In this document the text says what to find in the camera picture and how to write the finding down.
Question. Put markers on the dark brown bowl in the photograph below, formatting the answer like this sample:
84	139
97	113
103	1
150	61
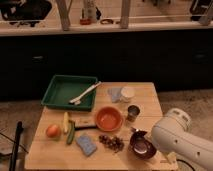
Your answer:
140	146

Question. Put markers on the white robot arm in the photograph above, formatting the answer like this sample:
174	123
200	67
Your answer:
170	134

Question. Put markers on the white round container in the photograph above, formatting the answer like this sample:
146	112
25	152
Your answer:
127	93

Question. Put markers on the orange bowl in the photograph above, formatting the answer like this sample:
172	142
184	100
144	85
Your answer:
108	119

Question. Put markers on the white dish brush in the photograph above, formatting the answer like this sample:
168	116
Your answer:
77	100

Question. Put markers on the metal cup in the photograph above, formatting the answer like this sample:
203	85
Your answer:
133	112

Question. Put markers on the green plastic tray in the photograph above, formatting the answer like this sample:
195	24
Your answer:
63	88

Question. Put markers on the metal spoon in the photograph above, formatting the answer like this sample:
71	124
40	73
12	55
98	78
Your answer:
132	129

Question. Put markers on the yellow banana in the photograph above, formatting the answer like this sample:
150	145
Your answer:
66	122

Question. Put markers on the green cucumber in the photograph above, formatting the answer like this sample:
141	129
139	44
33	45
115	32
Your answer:
71	133

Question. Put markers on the bunch of dark grapes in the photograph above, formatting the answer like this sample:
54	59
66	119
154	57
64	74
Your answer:
113	143

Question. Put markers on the blue sponge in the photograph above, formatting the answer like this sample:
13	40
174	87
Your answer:
86	144

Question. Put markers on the orange fruit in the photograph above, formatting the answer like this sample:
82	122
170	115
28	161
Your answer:
53	131

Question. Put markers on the white bottle on shelf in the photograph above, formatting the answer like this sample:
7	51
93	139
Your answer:
90	10

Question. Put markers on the black stand pole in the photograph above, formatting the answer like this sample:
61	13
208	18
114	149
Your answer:
19	130

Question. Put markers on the black office chair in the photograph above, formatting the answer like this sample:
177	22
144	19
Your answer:
29	12

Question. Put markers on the wooden post middle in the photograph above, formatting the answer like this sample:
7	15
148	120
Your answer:
125	10

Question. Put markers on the wooden post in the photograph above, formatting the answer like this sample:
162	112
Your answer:
63	12
125	10

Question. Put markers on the wooden post left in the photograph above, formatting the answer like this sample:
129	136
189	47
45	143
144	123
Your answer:
63	12

